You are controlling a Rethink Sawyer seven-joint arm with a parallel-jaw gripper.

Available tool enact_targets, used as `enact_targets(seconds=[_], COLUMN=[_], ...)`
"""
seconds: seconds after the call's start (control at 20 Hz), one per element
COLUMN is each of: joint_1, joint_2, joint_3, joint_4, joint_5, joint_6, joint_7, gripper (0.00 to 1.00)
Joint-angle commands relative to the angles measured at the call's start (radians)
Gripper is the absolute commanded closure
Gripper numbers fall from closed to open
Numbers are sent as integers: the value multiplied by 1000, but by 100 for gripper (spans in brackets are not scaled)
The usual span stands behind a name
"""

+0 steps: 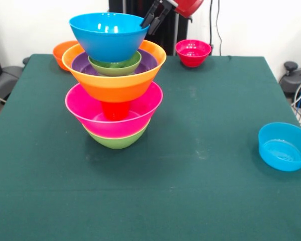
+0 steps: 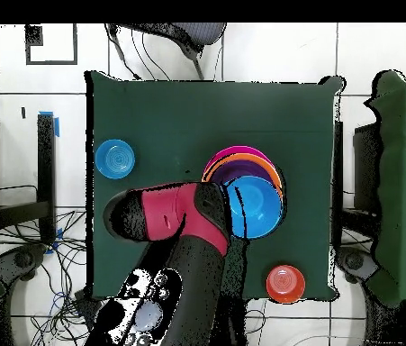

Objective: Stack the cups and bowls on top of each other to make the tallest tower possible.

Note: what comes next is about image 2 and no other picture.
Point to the black chair base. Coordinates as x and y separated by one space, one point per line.
353 261
22 259

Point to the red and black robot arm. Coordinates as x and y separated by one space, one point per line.
195 281

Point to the dark green tablecloth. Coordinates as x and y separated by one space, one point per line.
188 108

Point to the medium blue bowl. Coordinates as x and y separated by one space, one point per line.
260 209

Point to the grey mesh office chair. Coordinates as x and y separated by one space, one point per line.
195 32

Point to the small blue bowl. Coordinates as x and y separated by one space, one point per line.
114 158

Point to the black square floor frame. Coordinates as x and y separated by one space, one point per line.
51 63

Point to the large orange bowl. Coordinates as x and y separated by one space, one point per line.
253 158

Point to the small orange bowl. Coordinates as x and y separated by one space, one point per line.
285 284

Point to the blue tape strip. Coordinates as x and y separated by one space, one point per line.
57 128

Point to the purple bowl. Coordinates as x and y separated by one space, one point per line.
238 169

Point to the large pink bowl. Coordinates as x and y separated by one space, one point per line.
238 149

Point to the black metal stand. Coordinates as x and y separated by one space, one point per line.
46 162

